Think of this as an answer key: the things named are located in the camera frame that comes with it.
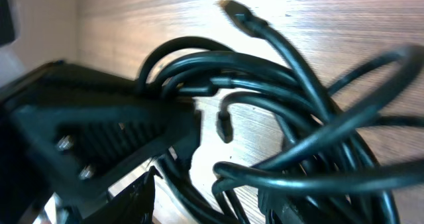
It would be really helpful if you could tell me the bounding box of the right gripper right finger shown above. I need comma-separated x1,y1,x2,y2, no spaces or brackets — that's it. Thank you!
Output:
258,189,318,224

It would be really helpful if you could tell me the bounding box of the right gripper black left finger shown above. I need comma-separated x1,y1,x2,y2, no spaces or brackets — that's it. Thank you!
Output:
82,166,162,224

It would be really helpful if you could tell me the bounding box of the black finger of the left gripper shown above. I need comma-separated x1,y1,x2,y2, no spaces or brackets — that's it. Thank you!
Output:
1,61,201,217

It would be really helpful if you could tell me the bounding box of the black cable bundle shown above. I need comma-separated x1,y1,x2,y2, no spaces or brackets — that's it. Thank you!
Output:
135,0,424,224

